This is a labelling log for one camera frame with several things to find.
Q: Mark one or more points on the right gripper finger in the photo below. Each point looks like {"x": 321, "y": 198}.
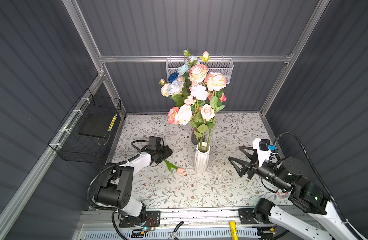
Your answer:
{"x": 242, "y": 167}
{"x": 250, "y": 153}

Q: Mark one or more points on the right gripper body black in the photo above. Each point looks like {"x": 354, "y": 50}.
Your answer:
{"x": 268, "y": 174}

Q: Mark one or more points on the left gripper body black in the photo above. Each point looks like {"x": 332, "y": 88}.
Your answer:
{"x": 162, "y": 153}

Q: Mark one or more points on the pink tulip stem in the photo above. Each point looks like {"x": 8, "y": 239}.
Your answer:
{"x": 172, "y": 167}

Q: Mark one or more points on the white ribbed ceramic vase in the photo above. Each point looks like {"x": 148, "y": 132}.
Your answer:
{"x": 201, "y": 159}

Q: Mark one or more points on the coral red rose stem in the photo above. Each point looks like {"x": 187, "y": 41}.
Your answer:
{"x": 172, "y": 116}

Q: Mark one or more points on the cream white rose stem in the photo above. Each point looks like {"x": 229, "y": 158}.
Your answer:
{"x": 184, "y": 115}

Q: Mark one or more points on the white peony flower stem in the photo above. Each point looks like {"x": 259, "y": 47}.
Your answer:
{"x": 164, "y": 88}

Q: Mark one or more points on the pale blue white rose stem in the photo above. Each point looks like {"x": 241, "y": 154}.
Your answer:
{"x": 176, "y": 88}

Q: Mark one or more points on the deep pink rose stem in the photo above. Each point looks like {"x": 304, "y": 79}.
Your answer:
{"x": 219, "y": 105}

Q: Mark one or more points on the pink carnation flower stem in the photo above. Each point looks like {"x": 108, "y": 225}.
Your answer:
{"x": 198, "y": 92}

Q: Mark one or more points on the peach pink peony stem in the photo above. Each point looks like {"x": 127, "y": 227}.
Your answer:
{"x": 199, "y": 74}

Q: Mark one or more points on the white green peony stem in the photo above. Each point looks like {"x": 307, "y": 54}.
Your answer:
{"x": 189, "y": 62}

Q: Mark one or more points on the pale pink rose stem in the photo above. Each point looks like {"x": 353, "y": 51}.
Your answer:
{"x": 204, "y": 121}

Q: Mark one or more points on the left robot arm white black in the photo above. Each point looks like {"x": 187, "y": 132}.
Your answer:
{"x": 111, "y": 189}

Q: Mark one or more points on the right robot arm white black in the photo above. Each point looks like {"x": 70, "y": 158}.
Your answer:
{"x": 287, "y": 176}

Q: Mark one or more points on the pink glass vase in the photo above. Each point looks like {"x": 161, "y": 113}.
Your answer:
{"x": 194, "y": 138}

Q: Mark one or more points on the floral patterned table mat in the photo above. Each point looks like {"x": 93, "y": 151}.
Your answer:
{"x": 219, "y": 186}

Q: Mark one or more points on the yellow tool at front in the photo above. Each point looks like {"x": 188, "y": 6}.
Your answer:
{"x": 233, "y": 230}

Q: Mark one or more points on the yellow marker in black basket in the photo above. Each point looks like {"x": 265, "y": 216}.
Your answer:
{"x": 112, "y": 122}

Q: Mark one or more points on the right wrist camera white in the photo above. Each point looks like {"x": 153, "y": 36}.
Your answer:
{"x": 265, "y": 151}

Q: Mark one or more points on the black wire basket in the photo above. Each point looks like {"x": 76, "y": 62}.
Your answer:
{"x": 84, "y": 136}

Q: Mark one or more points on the white wire mesh basket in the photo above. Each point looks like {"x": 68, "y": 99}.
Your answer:
{"x": 224, "y": 66}

